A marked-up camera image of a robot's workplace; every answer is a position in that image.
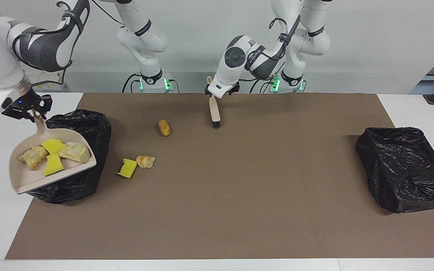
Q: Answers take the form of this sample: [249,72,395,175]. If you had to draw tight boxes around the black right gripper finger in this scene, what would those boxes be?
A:
[1,108,35,121]
[38,96,53,120]

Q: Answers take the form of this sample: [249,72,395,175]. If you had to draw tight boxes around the beige hand brush black bristles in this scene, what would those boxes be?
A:
[206,76,222,129]

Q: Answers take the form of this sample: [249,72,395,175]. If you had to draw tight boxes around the small yellow sponge piece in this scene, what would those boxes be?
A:
[41,139,67,154]
[43,152,64,177]

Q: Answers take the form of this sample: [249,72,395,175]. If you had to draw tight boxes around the pale bread chunk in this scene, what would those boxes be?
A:
[58,143,91,164]
[17,146,50,170]

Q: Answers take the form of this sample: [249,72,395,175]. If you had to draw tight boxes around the beige plastic dustpan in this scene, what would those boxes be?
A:
[9,111,97,195]

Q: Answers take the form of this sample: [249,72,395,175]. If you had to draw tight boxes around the black trash bag bin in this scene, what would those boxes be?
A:
[27,109,112,204]
[356,127,434,214]

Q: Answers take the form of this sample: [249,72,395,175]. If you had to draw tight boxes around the orange white croissant piece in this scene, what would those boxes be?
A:
[136,155,156,169]

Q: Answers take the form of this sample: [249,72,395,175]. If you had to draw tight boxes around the large yellow sponge piece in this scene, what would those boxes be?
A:
[117,158,138,179]

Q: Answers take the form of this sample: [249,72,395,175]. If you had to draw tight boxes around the brown table mat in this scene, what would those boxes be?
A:
[5,93,434,260]

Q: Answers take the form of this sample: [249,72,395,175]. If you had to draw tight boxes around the white wall socket box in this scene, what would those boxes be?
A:
[29,73,67,91]

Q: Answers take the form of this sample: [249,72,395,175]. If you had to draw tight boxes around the black left arm base cable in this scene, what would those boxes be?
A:
[250,73,278,93]

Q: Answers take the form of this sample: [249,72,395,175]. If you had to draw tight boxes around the black arm base cable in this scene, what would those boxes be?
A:
[122,73,143,93]
[250,73,278,93]

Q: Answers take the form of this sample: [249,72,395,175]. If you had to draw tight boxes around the black right arm base cable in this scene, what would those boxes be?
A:
[122,73,143,93]

